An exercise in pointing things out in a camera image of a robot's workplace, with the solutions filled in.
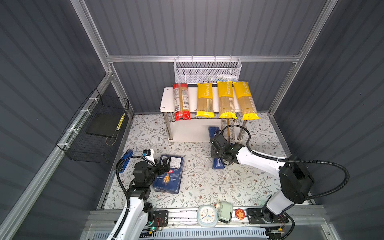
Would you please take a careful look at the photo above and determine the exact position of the wide blue Barilla pasta box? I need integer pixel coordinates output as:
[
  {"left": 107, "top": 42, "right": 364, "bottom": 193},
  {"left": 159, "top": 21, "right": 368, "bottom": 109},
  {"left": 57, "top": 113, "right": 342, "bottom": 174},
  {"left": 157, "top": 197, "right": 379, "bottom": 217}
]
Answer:
[{"left": 153, "top": 155, "right": 184, "bottom": 194}]

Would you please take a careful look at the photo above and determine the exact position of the narrow blue Barilla spaghetti box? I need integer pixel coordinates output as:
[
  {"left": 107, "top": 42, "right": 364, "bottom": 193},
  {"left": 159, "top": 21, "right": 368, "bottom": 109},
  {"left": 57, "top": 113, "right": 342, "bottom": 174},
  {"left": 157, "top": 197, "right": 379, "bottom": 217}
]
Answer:
[{"left": 208, "top": 127, "right": 225, "bottom": 170}]

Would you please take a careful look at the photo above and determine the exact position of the blue-ended clear spaghetti bag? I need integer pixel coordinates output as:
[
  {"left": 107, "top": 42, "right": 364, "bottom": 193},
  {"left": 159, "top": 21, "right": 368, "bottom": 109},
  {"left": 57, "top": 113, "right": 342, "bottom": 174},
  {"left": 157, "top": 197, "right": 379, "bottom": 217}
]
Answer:
[{"left": 221, "top": 119, "right": 236, "bottom": 144}]

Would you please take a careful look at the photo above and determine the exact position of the yellow Pastatime spaghetti bag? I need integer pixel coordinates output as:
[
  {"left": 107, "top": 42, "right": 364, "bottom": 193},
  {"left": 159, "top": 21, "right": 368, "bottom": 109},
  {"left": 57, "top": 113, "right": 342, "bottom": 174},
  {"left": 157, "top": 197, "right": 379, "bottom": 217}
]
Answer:
[{"left": 197, "top": 83, "right": 215, "bottom": 118}]

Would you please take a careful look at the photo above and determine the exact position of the red-ended spaghetti bag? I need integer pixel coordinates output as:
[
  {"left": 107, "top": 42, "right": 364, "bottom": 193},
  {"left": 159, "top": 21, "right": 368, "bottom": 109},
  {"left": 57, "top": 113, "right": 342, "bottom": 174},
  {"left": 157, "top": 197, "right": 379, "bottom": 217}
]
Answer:
[{"left": 173, "top": 84, "right": 191, "bottom": 121}]

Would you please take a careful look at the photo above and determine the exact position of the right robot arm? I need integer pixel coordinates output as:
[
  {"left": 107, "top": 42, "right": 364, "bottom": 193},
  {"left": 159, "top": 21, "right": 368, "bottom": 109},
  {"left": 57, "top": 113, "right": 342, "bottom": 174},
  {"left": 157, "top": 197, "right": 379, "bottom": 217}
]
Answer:
[{"left": 210, "top": 133, "right": 314, "bottom": 223}]

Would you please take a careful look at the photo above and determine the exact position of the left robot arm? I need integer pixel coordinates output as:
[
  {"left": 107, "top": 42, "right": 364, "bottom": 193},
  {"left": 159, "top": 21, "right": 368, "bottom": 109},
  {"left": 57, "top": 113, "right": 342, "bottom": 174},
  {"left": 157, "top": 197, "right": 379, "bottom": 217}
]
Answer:
[{"left": 108, "top": 156, "right": 171, "bottom": 240}]

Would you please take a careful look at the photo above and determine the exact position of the white two-tier shelf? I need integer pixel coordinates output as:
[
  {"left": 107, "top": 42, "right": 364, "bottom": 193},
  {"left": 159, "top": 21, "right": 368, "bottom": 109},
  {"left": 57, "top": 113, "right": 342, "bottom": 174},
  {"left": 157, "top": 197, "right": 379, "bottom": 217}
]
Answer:
[{"left": 160, "top": 87, "right": 246, "bottom": 143}]

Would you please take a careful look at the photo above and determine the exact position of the yellow green marker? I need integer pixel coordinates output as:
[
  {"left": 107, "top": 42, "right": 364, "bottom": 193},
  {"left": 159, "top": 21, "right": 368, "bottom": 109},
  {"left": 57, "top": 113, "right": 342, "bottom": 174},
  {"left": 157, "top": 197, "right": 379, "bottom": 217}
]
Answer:
[{"left": 116, "top": 113, "right": 126, "bottom": 131}]

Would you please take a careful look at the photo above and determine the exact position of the mint alarm clock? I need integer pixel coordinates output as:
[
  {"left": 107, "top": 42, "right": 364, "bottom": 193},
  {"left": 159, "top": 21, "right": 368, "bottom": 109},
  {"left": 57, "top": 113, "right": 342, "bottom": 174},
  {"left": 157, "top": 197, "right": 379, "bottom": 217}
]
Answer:
[{"left": 197, "top": 205, "right": 218, "bottom": 227}]

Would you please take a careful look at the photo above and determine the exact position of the mint green timer device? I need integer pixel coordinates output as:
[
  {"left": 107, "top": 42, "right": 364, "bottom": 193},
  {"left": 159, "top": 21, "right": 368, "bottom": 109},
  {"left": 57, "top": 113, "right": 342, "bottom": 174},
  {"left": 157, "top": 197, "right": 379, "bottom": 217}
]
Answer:
[{"left": 215, "top": 201, "right": 234, "bottom": 224}]

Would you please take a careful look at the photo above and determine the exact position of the red round badge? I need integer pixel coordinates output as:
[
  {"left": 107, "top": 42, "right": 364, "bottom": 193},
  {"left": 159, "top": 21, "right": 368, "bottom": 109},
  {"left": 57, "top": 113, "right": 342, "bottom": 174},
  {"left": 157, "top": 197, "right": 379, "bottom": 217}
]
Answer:
[{"left": 235, "top": 209, "right": 246, "bottom": 220}]

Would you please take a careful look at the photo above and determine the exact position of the white tube in basket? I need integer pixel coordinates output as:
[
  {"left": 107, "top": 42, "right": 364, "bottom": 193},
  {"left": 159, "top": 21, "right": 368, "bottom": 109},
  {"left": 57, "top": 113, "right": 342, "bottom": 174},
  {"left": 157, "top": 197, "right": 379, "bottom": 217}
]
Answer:
[{"left": 217, "top": 74, "right": 238, "bottom": 82}]

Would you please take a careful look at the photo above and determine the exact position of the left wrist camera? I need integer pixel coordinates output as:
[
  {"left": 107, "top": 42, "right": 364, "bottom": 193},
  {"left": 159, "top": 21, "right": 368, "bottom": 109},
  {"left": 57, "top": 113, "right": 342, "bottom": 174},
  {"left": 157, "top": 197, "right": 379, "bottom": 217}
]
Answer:
[{"left": 142, "top": 149, "right": 156, "bottom": 165}]

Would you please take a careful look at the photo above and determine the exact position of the blue handled tool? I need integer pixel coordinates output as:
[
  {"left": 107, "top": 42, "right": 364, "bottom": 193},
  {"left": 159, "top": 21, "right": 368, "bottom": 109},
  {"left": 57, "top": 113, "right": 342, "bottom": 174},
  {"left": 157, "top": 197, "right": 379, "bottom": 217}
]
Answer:
[{"left": 119, "top": 150, "right": 134, "bottom": 174}]

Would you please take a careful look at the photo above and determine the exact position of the black wire basket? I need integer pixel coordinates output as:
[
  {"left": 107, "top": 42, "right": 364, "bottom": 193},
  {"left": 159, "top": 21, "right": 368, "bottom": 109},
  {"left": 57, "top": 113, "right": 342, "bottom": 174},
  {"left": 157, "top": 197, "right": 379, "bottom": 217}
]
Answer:
[{"left": 57, "top": 91, "right": 130, "bottom": 164}]

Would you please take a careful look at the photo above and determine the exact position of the black corrugated left cable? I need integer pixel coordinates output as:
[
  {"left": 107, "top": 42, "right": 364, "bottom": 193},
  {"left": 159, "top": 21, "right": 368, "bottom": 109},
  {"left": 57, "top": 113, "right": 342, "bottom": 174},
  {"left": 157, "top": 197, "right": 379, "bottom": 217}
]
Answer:
[{"left": 110, "top": 155, "right": 151, "bottom": 240}]

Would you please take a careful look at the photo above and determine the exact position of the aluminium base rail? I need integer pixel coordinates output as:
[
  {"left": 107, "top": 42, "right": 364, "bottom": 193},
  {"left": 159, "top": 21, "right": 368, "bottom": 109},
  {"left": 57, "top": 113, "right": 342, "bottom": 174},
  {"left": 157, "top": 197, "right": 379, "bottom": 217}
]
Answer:
[{"left": 86, "top": 205, "right": 326, "bottom": 232}]

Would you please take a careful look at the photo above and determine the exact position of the white wire mesh basket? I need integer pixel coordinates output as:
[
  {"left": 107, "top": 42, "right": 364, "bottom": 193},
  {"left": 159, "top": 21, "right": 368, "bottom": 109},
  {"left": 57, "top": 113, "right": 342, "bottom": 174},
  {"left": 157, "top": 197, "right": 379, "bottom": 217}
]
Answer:
[{"left": 174, "top": 58, "right": 242, "bottom": 84}]

